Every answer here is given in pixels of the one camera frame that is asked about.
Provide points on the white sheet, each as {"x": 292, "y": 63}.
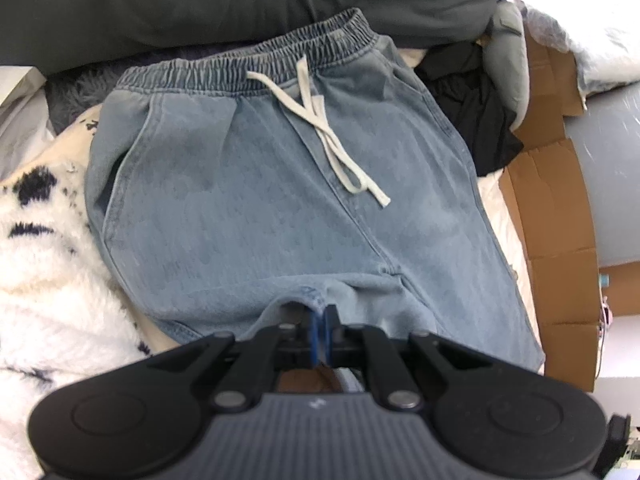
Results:
{"x": 20, "y": 110}

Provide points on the black garment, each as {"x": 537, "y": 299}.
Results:
{"x": 470, "y": 110}

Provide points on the white fluffy blanket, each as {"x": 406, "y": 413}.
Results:
{"x": 50, "y": 285}

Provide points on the grey neck pillow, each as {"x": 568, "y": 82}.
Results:
{"x": 510, "y": 60}

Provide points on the teal cup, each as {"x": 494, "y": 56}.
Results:
{"x": 605, "y": 280}

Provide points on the cream printed bedsheet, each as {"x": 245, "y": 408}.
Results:
{"x": 75, "y": 135}

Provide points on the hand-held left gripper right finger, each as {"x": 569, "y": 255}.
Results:
{"x": 330, "y": 342}

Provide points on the plastic wrapped white bedding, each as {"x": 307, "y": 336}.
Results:
{"x": 590, "y": 35}

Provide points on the light blue jeans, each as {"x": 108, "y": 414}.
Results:
{"x": 250, "y": 200}

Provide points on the brown cardboard sheet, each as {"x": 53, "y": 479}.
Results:
{"x": 560, "y": 220}

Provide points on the grey plastic-wrapped roll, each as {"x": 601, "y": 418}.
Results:
{"x": 615, "y": 170}

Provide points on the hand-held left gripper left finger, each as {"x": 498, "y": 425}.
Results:
{"x": 315, "y": 340}

